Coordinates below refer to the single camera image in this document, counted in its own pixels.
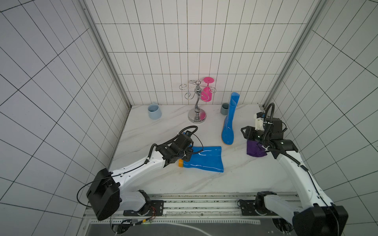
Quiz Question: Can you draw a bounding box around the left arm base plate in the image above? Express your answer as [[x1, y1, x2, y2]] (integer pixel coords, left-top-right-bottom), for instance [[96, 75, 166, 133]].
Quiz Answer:
[[123, 200, 164, 217]]

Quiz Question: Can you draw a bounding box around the grey-green mug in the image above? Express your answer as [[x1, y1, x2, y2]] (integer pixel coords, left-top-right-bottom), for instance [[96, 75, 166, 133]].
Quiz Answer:
[[220, 103, 229, 116]]

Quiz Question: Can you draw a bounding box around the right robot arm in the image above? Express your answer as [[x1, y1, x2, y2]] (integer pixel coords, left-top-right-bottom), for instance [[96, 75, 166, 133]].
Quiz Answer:
[[241, 112, 348, 236]]

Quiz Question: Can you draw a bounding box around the pink wine glass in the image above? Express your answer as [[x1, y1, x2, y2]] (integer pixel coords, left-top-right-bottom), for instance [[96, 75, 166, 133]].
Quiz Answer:
[[201, 77, 215, 102]]

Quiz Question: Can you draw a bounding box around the aluminium mounting rail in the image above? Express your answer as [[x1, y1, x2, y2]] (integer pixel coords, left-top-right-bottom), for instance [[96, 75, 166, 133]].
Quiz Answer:
[[84, 193, 322, 220]]

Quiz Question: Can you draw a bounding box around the chrome glass holder stand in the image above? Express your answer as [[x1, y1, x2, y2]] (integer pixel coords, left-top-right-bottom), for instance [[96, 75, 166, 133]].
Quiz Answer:
[[179, 80, 216, 124]]

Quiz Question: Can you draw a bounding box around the purple cloth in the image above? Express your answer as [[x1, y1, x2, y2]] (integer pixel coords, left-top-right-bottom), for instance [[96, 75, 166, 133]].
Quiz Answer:
[[247, 140, 267, 157]]

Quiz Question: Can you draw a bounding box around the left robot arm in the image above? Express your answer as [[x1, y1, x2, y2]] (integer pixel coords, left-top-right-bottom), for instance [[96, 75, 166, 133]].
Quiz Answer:
[[86, 131, 194, 221]]

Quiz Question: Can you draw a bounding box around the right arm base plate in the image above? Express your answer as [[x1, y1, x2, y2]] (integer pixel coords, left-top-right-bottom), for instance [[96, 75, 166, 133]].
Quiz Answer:
[[237, 199, 278, 216]]

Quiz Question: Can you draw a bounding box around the blue rubber boot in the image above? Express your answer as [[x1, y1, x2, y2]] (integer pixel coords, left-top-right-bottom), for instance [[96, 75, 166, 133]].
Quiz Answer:
[[221, 92, 240, 145], [178, 146, 224, 173]]

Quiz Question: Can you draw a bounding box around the light blue mug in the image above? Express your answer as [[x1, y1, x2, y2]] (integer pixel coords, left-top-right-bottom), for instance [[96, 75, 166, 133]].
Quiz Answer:
[[148, 103, 162, 120]]

